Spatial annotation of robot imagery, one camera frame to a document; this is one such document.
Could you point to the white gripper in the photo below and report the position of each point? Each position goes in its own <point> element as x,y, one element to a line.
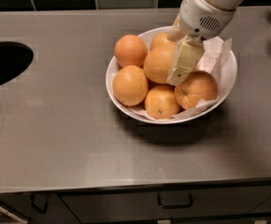
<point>204,19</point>

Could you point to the large orange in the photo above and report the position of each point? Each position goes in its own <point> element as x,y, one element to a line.
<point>158,63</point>

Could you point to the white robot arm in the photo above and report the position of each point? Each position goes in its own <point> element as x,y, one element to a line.
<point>197,21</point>

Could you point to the white ceramic bowl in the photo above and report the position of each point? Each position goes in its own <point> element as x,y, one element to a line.
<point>222,78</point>

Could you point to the orange back top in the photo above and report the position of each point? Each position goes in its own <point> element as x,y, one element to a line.
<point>159,40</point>

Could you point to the white paper liner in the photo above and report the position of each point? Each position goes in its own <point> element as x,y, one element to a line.
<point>215,53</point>

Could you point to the orange front right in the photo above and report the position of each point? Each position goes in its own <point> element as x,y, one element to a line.
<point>199,85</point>

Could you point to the orange top left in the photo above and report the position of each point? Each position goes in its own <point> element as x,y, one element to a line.
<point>130,50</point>

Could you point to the orange front centre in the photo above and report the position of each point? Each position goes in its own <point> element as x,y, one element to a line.
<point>161,103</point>

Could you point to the orange front left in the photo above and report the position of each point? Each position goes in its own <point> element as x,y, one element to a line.
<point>130,85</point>

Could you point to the dark drawer front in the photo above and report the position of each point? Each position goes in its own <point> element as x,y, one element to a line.
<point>140,206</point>

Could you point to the black round object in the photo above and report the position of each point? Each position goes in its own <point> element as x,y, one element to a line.
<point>15,57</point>

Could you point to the black drawer handle centre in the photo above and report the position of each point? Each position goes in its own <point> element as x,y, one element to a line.
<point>170,200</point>

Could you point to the black drawer handle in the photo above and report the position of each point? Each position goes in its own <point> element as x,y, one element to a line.
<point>40,203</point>
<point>170,200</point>

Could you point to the black drawer handle left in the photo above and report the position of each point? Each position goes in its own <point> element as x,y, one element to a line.
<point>40,203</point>

